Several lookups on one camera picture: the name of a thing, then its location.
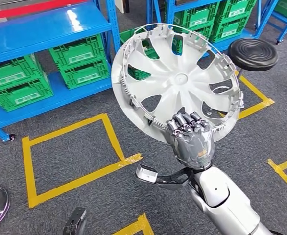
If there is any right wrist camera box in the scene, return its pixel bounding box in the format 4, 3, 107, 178
135, 164, 159, 184

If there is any silver plastic wheel cover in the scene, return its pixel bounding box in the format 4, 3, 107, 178
110, 23, 245, 144

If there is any yellow floor tape square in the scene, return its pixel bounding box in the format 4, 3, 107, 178
112, 214, 156, 235

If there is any black round stool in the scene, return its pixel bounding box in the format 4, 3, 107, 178
227, 38, 279, 79

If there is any black right camera bracket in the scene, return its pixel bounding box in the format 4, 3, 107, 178
156, 168, 196, 191

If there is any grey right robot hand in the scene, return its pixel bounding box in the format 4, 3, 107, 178
166, 111, 215, 170

